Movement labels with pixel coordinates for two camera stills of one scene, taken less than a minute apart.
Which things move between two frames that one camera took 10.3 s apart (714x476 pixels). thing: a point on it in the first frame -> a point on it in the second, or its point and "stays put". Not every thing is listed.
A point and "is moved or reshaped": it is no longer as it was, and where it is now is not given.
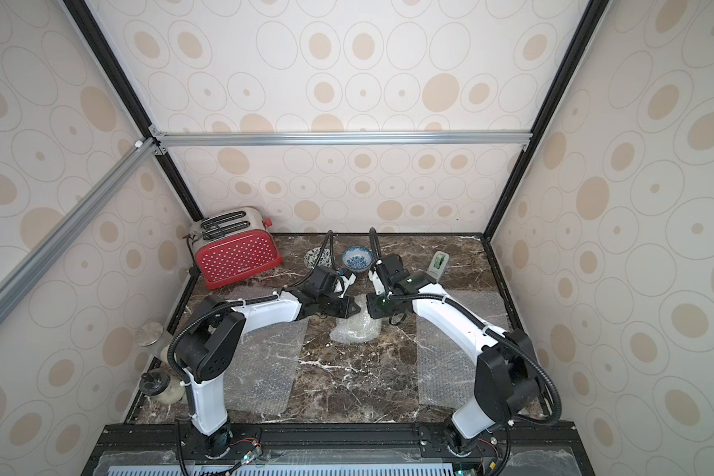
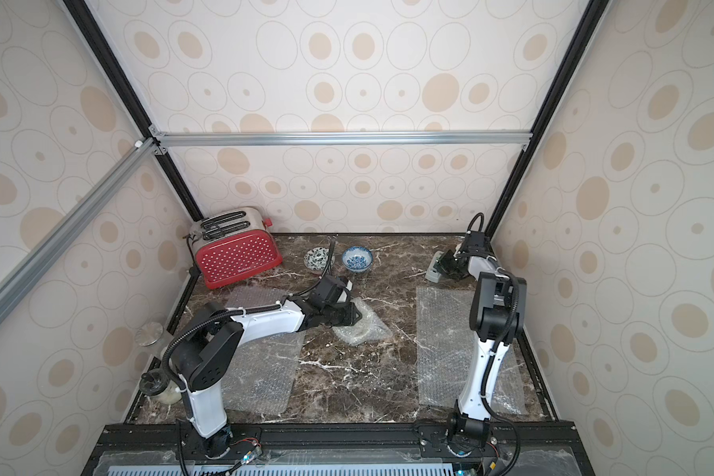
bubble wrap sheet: x=361 y=327 is moved or reshaped
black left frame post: x=86 y=24 stays put
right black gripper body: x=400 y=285 -> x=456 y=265
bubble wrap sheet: x=445 y=361 stays put
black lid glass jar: x=162 y=387 stays put
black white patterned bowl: x=311 y=255 stays put
